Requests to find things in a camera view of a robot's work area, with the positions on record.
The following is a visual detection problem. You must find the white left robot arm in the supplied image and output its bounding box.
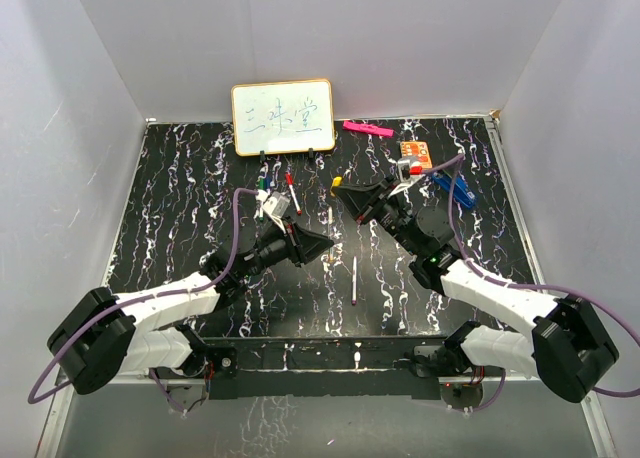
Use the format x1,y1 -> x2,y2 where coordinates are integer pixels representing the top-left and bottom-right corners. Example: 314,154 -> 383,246
47,219 -> 334,395

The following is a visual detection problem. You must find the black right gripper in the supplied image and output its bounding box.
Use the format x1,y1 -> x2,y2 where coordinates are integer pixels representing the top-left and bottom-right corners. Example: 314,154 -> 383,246
334,176 -> 422,256

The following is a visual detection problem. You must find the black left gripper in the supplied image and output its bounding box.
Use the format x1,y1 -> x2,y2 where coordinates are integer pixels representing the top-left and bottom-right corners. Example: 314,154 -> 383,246
238,215 -> 333,280

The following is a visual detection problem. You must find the blue stapler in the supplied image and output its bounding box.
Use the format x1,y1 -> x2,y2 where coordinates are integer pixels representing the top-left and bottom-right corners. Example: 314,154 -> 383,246
432,172 -> 476,209

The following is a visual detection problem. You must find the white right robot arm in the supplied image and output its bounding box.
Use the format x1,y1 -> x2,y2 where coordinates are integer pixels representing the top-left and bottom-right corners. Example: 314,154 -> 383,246
331,177 -> 619,403

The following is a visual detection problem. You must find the yellow whiteboard pen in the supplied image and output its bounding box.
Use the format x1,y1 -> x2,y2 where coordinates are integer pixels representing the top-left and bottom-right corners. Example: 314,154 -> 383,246
327,206 -> 335,264

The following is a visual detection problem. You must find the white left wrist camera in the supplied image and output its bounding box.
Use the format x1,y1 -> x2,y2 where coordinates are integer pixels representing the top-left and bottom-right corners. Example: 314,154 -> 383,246
263,191 -> 290,225

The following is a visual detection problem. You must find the small yellow-framed whiteboard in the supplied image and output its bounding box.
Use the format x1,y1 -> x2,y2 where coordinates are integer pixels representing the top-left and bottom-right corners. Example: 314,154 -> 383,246
231,79 -> 336,157

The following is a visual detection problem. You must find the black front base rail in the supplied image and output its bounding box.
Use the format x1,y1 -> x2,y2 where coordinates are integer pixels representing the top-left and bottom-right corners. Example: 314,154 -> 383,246
149,335 -> 506,402

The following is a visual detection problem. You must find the purple whiteboard pen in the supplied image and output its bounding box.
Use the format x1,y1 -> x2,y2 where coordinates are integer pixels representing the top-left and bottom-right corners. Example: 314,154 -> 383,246
350,256 -> 358,306

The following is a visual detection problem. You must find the red whiteboard pen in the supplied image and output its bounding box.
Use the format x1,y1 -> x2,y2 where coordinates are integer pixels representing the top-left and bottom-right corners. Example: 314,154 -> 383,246
287,181 -> 302,216

